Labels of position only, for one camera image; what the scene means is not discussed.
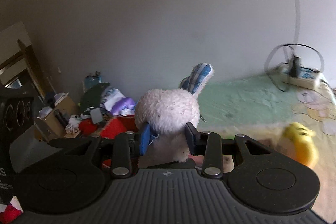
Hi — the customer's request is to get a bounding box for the red plush toy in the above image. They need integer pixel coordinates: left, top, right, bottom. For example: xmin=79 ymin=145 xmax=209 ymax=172
xmin=78 ymin=119 xmax=99 ymax=136

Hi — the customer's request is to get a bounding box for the small brown cardboard box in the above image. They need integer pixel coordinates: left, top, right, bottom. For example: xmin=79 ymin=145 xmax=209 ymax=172
xmin=35 ymin=93 xmax=80 ymax=141

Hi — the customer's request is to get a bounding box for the white power strip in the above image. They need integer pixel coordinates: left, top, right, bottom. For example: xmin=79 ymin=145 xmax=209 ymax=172
xmin=277 ymin=64 xmax=327 ymax=90

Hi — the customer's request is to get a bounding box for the red cardboard box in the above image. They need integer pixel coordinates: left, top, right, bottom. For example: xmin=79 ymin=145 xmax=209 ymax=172
xmin=100 ymin=115 xmax=138 ymax=169

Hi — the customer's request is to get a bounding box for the green cartoon bed sheet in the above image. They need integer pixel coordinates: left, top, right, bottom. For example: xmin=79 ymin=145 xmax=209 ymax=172
xmin=198 ymin=76 xmax=335 ymax=222

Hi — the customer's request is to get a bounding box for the white plush bunny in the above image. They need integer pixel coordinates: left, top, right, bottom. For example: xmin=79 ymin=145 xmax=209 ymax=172
xmin=134 ymin=63 xmax=214 ymax=168

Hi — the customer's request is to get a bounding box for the yellow tiger plush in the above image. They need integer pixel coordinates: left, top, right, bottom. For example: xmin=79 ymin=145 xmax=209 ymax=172
xmin=282 ymin=122 xmax=319 ymax=169

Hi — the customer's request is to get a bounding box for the small white frog figurine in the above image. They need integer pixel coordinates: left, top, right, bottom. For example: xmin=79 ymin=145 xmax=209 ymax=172
xmin=65 ymin=114 xmax=82 ymax=134

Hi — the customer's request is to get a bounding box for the blue bottle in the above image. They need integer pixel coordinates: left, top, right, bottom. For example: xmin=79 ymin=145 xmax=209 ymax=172
xmin=83 ymin=71 xmax=102 ymax=92

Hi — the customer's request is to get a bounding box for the black charger plug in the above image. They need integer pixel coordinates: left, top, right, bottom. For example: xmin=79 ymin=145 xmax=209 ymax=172
xmin=288 ymin=55 xmax=301 ymax=78

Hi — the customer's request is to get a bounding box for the purple tissue pack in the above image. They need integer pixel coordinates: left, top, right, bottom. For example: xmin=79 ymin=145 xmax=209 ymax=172
xmin=102 ymin=88 xmax=136 ymax=116

